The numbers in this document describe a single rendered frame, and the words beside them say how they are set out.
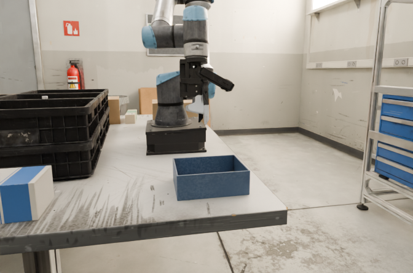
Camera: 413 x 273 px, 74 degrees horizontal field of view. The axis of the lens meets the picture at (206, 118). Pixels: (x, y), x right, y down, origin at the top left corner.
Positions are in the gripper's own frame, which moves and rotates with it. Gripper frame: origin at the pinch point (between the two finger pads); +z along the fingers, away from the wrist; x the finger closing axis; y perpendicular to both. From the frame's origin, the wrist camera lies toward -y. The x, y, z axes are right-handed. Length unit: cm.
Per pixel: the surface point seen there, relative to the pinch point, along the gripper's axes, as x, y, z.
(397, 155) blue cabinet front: -74, -137, 29
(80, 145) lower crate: -3.7, 37.6, 5.6
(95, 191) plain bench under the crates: 3.4, 32.0, 18.0
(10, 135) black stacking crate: -1, 56, 2
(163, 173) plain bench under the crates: -8.0, 13.0, 16.4
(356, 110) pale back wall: -218, -217, 1
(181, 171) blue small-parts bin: -1.6, 7.3, 14.9
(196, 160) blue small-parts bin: -1.3, 2.4, 11.4
